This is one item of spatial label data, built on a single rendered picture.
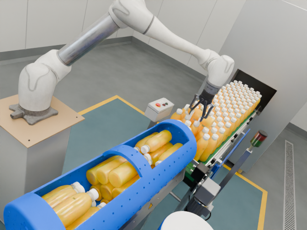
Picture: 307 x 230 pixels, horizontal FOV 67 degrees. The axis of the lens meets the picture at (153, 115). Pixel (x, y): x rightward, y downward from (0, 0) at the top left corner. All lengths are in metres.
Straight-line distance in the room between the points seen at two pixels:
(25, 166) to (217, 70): 1.15
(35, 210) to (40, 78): 0.68
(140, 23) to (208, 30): 4.46
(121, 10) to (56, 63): 0.50
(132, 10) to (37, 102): 0.65
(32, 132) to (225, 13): 4.72
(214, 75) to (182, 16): 4.47
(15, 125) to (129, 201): 0.73
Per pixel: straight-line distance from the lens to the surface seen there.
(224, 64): 1.29
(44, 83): 1.27
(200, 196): 1.65
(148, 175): 0.97
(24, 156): 1.41
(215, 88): 1.33
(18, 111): 1.39
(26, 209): 0.78
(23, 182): 1.56
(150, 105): 1.60
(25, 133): 1.31
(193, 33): 5.64
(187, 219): 1.14
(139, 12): 1.12
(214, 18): 5.49
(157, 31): 1.15
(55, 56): 1.42
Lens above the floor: 1.89
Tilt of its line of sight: 32 degrees down
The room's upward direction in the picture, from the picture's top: 23 degrees clockwise
